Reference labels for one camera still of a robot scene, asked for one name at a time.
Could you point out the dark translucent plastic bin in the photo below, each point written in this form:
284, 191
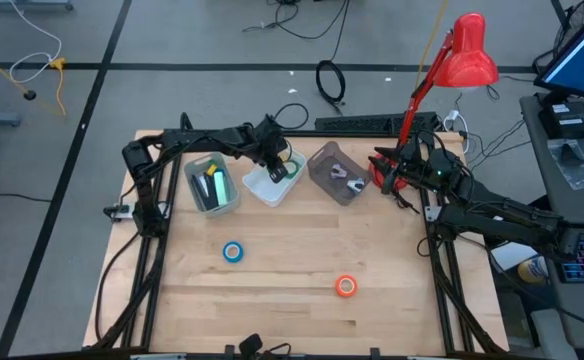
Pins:
322, 180

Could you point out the mint green stapler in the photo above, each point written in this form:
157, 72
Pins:
221, 192

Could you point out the green tape roll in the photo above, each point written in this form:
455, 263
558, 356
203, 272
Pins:
297, 172

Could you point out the light blue staple remover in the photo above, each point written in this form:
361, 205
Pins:
356, 186

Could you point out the orange tape roll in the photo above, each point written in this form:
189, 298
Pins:
338, 286

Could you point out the black mini computer box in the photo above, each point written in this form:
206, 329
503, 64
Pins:
567, 120

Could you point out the clear plastic bag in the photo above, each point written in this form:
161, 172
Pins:
574, 167

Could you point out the black keyboard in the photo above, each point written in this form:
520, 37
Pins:
362, 122

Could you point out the white paper sheet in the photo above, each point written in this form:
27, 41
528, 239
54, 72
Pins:
514, 255

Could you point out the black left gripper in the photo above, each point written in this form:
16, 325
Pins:
272, 145

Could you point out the grey computer desk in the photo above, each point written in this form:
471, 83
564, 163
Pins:
552, 200

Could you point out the purple staple remover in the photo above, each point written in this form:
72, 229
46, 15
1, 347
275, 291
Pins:
338, 172

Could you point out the white power plug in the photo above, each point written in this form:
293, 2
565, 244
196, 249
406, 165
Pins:
452, 119

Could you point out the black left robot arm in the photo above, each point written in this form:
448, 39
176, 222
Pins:
207, 139

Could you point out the computer monitor blue screen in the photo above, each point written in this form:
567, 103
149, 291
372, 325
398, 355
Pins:
582, 65

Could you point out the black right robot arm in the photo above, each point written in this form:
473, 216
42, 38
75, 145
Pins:
512, 220

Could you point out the light grey plastic bin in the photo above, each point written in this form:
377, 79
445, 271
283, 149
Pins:
222, 209

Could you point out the yellow round container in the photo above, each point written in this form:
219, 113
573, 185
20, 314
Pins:
532, 271

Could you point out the black floor fan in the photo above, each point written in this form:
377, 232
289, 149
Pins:
569, 25

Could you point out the white plastic bin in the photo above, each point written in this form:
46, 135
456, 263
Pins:
262, 187

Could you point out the blue tape roll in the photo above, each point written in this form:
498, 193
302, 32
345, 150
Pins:
225, 252

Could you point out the red desk lamp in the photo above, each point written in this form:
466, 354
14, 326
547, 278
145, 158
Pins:
467, 55

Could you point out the black metal table frame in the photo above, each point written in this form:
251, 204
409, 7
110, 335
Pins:
352, 134

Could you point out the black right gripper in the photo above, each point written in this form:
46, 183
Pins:
417, 167

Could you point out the black floor cap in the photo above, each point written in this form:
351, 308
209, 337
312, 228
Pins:
30, 94

